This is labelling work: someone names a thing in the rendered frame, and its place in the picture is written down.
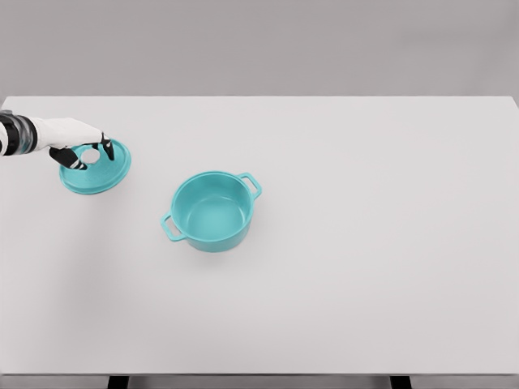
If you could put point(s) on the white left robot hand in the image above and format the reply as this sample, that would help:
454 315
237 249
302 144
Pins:
71 131

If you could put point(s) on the teal pot lid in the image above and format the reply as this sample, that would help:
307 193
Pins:
95 173

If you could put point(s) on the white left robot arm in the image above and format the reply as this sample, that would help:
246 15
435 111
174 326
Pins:
20 133

